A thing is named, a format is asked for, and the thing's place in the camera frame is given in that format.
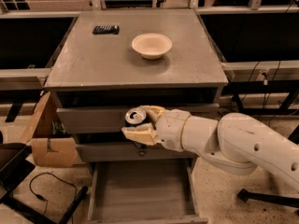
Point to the grey top drawer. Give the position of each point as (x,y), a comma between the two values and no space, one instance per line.
(110,119)

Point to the grey open bottom drawer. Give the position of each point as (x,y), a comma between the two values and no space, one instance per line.
(143,192)

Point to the black desk leg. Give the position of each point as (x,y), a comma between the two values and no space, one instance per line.
(238,102)

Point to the dark snack bar packet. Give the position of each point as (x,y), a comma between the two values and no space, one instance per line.
(106,30)

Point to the white paper bowl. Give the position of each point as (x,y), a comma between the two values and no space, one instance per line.
(151,46)

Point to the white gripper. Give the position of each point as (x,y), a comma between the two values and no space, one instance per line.
(171,126)

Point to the blue pepsi can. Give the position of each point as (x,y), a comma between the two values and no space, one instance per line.
(136,116)

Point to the grey middle drawer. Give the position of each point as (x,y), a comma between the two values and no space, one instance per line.
(126,151)

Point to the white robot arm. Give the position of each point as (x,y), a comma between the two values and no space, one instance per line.
(236,143)

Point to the brown cardboard box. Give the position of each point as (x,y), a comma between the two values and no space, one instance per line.
(50,149)

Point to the black chair left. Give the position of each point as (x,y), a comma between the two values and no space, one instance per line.
(58,186)

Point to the grey drawer cabinet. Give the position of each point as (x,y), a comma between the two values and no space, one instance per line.
(104,70)

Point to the black office chair right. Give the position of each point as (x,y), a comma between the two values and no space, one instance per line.
(245,195)

